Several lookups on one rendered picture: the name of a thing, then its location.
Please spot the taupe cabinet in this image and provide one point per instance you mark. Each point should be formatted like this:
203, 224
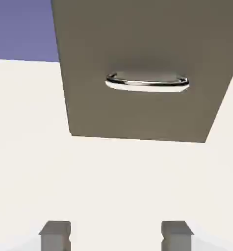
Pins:
84, 39

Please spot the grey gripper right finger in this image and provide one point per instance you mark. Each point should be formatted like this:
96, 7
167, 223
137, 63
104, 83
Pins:
176, 238

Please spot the taupe drawer front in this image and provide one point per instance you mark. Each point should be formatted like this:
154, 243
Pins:
147, 117

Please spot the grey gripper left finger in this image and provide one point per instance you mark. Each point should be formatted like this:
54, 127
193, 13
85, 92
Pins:
56, 238

